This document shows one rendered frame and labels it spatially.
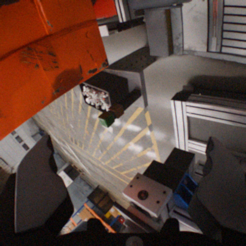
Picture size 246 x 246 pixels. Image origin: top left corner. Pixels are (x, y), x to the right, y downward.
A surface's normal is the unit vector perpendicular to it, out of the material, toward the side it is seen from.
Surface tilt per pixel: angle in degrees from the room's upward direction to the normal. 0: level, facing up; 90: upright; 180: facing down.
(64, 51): 90
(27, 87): 90
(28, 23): 90
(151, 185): 90
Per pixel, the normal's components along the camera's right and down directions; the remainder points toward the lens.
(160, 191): -0.30, -0.77
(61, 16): 0.75, 0.30
